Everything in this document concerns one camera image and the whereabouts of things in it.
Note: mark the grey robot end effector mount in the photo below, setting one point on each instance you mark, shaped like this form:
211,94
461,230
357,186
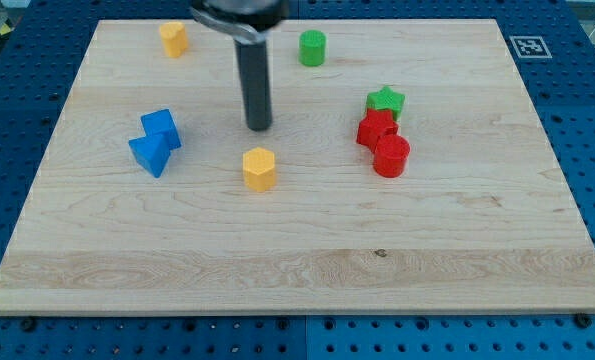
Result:
246,21

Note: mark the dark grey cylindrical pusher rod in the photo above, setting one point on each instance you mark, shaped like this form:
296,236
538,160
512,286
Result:
253,69

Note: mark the yellow heart block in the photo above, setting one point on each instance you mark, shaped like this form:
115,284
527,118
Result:
174,38

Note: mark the yellow hexagon block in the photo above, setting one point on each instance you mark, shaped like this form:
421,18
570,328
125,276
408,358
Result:
259,171

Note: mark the green cylinder block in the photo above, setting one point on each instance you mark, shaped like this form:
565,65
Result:
312,48

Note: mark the blue cube block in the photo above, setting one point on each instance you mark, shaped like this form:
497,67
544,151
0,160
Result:
161,122

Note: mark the green star block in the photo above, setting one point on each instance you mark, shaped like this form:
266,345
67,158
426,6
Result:
387,99

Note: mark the red star block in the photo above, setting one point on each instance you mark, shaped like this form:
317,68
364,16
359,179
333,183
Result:
375,125

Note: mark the blue triangle block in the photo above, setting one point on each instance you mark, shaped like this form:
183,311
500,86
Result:
151,152

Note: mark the red cylinder block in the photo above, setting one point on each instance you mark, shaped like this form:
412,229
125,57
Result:
390,155

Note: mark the light wooden board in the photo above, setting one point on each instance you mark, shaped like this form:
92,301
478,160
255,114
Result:
480,222

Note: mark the white fiducial marker tag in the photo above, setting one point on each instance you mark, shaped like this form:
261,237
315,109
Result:
530,47

